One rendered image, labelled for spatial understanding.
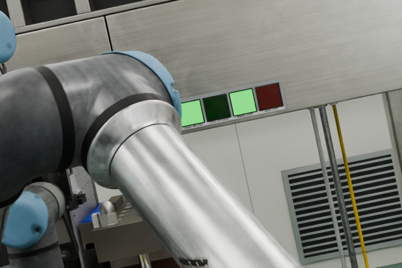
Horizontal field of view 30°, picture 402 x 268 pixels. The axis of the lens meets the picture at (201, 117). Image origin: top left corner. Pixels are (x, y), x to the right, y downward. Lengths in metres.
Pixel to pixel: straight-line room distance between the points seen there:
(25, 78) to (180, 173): 0.19
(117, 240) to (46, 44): 0.56
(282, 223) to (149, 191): 3.41
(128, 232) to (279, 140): 2.74
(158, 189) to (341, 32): 1.06
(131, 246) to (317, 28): 0.66
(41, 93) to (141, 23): 0.95
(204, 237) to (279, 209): 3.43
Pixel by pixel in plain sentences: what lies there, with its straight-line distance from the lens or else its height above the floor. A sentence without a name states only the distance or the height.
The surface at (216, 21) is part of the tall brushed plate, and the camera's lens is 1.70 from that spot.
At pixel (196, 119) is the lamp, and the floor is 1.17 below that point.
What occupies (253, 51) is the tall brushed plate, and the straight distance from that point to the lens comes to 1.69.
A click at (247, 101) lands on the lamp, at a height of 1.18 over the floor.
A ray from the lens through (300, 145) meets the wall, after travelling 4.06.
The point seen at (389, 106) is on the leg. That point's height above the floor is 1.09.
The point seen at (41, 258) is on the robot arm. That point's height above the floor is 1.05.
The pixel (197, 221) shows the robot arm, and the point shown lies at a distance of 0.68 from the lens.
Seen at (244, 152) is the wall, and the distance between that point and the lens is 4.05.
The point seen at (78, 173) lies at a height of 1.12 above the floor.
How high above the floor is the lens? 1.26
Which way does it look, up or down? 3 degrees down
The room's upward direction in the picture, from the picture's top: 12 degrees counter-clockwise
